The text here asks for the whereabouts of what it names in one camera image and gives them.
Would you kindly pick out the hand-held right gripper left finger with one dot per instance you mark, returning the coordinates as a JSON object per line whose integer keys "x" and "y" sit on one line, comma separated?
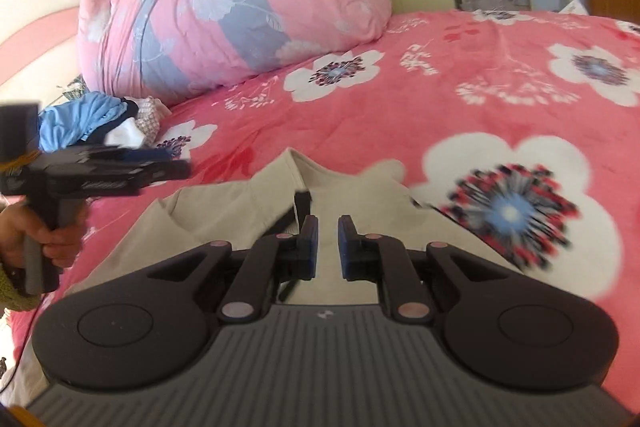
{"x": 311, "y": 252}

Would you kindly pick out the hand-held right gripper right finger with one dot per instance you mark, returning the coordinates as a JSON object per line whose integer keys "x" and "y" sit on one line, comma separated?
{"x": 346, "y": 252}

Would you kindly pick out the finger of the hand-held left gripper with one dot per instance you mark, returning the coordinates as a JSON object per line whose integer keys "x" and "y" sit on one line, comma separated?
{"x": 155, "y": 154}

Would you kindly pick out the beige jacket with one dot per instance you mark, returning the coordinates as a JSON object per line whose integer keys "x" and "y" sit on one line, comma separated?
{"x": 225, "y": 217}

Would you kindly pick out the person's left hand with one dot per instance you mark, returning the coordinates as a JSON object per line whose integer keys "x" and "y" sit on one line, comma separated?
{"x": 62, "y": 247}

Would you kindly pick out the white garment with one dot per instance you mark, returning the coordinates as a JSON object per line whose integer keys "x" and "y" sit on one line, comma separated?
{"x": 125, "y": 134}

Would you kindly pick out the black garment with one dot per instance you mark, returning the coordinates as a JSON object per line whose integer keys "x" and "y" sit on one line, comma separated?
{"x": 131, "y": 108}

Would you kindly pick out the blue garment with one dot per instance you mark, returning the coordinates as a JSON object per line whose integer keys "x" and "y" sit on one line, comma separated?
{"x": 75, "y": 117}

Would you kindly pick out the dark patterned cloth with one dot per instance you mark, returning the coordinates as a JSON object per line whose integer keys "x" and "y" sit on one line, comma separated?
{"x": 75, "y": 89}

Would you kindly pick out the pink headboard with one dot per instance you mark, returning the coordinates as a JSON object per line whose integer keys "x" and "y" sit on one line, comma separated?
{"x": 30, "y": 42}

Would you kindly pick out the pink floral bedspread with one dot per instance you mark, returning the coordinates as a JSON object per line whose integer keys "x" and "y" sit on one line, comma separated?
{"x": 400, "y": 107}

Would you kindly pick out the pink grey floral duvet bundle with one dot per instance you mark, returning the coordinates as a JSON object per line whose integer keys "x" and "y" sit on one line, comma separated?
{"x": 225, "y": 7}

